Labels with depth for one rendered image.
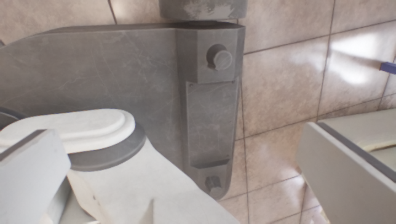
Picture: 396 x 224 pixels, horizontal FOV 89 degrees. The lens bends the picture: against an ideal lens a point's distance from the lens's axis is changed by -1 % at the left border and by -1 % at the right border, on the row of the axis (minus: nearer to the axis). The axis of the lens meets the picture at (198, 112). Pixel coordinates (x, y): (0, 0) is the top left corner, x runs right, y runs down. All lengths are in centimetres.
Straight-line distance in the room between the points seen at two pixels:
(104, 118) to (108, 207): 15
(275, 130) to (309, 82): 22
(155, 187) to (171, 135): 25
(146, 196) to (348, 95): 93
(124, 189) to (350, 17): 85
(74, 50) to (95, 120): 15
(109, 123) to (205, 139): 26
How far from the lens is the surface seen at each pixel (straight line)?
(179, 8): 44
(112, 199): 30
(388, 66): 110
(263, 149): 93
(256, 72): 73
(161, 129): 52
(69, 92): 50
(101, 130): 35
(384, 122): 113
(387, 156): 91
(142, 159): 35
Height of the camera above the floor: 61
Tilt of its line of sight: 59 degrees down
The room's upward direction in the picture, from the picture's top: 153 degrees clockwise
